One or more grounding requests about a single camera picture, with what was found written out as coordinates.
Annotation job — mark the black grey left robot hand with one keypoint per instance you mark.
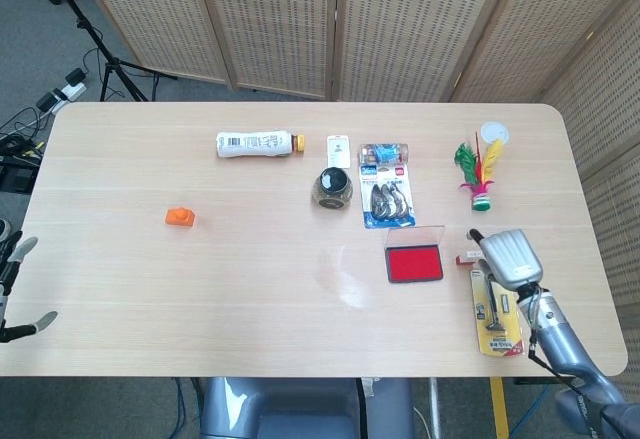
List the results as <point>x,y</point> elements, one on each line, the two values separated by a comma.
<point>22,251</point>

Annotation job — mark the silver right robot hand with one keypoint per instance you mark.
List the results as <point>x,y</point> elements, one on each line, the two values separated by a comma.
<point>515,259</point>

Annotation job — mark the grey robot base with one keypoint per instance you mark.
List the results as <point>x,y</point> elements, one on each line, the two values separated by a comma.
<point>300,409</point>

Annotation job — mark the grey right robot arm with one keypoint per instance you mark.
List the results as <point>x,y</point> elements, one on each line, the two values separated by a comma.
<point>565,344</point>

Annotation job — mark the yellow packaged tool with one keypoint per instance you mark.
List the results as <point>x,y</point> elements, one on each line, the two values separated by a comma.
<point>497,324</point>

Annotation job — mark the red ink pad clear lid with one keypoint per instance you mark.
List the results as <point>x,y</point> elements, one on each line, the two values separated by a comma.
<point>415,264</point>

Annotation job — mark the small orange block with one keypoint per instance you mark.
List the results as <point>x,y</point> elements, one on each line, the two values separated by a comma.
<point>180,217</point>

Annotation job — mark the colourful feather shuttlecock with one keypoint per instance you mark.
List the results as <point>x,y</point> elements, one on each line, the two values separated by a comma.
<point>481,194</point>

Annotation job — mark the black floor box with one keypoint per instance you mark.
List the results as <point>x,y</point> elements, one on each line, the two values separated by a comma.
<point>15,174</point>

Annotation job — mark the white round plastic lid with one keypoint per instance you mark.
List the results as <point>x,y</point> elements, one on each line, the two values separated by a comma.
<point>492,130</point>

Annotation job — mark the blue packaged binder clips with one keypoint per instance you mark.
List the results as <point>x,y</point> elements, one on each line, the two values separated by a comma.
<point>385,199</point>

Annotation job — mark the white power strip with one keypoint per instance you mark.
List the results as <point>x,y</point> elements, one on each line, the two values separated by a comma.
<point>67,91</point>

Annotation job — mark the white table leg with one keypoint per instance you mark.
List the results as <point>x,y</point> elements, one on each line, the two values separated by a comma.
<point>435,406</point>

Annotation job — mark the glass jar black lid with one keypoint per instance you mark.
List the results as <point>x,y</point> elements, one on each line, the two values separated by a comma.
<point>331,189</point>

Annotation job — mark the white ID card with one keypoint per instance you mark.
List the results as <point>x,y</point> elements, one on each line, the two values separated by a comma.
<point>338,151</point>

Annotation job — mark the black tripod stand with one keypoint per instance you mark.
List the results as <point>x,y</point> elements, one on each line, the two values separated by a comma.
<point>107,61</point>

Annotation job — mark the white label drink bottle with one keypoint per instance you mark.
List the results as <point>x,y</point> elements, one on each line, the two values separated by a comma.
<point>250,144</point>

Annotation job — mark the wooden woven folding screen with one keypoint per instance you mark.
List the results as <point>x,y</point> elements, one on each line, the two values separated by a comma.
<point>275,24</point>

